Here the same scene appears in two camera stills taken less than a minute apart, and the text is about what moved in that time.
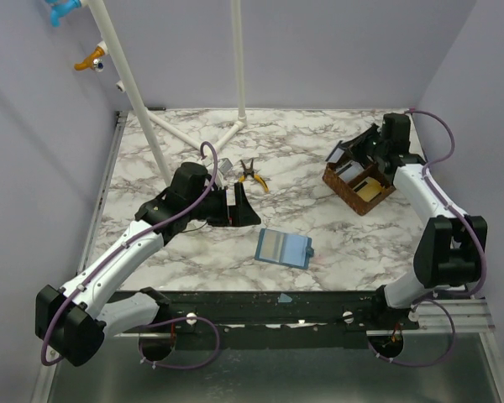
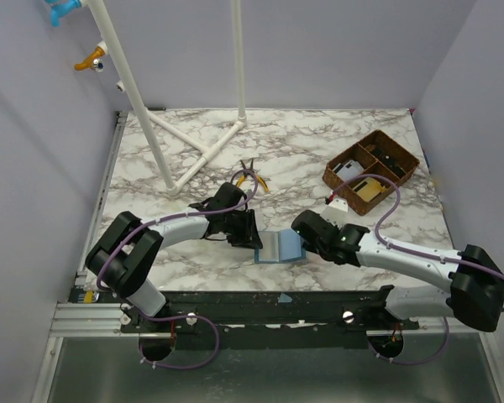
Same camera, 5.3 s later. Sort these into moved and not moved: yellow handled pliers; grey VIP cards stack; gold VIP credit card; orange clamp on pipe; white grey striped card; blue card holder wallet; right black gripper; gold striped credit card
Moved: blue card holder wallet; right black gripper; white grey striped card
Not moved: yellow handled pliers; gold VIP credit card; gold striped credit card; grey VIP cards stack; orange clamp on pipe
